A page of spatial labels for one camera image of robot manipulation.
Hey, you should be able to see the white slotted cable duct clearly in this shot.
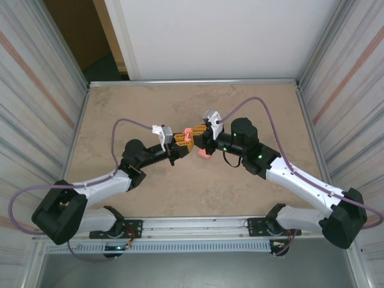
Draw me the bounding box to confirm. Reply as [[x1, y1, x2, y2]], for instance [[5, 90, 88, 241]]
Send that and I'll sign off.
[[44, 241, 272, 255]]

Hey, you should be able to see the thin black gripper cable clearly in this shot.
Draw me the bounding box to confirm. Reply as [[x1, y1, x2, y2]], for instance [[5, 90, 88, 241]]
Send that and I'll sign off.
[[223, 151, 242, 168]]

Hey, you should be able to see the brown wooden door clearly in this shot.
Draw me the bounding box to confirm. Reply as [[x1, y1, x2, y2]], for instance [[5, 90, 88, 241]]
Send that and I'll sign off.
[[44, 0, 127, 73]]

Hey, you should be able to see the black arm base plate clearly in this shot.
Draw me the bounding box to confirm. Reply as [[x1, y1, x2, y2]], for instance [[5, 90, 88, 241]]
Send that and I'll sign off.
[[246, 216, 272, 238], [89, 219, 143, 240]]

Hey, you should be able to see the aluminium corner post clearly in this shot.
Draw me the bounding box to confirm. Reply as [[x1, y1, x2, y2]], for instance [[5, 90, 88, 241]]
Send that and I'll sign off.
[[296, 0, 355, 86]]

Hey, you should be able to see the white door frame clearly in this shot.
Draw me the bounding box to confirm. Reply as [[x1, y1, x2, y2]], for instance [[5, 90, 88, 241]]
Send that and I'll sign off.
[[92, 0, 142, 81]]

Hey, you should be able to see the aluminium arm base rail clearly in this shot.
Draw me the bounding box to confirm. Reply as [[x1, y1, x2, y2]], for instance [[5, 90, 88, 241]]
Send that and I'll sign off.
[[35, 213, 358, 242]]

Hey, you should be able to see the striped corrugated enclosure panel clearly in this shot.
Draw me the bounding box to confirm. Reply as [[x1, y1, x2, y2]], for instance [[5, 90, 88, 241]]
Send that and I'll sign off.
[[0, 0, 89, 259], [299, 0, 384, 250]]

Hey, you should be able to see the aluminium frame rail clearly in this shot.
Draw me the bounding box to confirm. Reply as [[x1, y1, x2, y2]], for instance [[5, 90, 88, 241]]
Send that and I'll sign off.
[[56, 85, 92, 184], [88, 78, 302, 89], [295, 83, 341, 215]]

